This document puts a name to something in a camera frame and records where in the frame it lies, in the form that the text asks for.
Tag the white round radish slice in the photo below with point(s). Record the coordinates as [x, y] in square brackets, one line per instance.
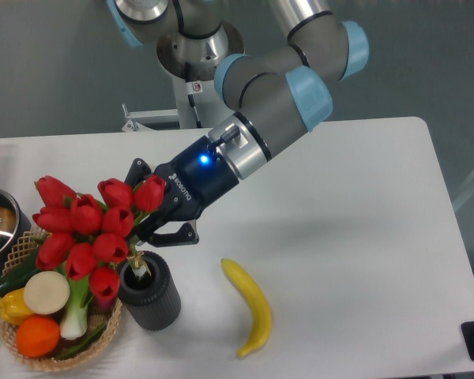
[46, 292]

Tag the yellow banana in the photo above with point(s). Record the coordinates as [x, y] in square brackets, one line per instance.
[260, 310]

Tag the green chili pepper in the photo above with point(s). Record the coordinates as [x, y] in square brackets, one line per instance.
[91, 338]

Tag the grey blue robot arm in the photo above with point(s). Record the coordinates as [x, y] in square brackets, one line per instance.
[254, 108]

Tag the yellow bell pepper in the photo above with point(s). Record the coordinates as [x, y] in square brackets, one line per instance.
[13, 308]

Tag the woven wicker basket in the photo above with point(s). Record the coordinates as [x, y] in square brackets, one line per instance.
[25, 245]

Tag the dark grey ribbed vase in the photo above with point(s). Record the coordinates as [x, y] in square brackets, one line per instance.
[153, 301]

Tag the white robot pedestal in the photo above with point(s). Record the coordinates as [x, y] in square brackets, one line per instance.
[191, 65]

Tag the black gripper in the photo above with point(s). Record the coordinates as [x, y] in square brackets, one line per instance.
[195, 178]

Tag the red tulip bouquet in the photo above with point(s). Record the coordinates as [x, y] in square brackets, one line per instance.
[89, 238]

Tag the green bok choy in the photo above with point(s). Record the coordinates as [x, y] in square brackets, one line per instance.
[74, 323]

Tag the orange fruit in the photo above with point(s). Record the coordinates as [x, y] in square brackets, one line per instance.
[37, 336]

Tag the green cucumber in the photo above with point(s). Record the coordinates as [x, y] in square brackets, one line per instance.
[19, 275]

